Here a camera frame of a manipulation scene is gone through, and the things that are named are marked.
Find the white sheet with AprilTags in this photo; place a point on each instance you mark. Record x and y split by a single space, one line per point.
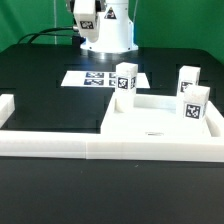
98 79

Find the white square tabletop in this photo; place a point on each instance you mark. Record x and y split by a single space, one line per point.
156 115

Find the white U-shaped obstacle wall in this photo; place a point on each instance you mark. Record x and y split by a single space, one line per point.
102 146

